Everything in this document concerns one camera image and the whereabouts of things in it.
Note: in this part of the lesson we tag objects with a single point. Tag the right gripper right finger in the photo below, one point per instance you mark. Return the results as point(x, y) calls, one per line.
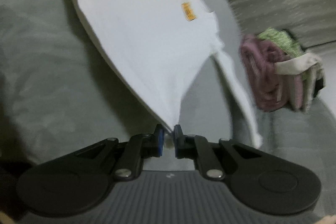
point(259, 180)

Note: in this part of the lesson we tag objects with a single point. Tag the green patterned cloth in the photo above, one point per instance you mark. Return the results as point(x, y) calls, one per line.
point(289, 46)

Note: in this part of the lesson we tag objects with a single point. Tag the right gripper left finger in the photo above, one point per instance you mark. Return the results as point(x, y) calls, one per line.
point(79, 181)

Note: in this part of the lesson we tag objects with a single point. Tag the white printed t-shirt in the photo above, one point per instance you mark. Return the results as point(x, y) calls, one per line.
point(157, 47)

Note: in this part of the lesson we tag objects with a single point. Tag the grey bed sheet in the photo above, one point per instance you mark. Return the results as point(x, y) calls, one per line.
point(58, 94)

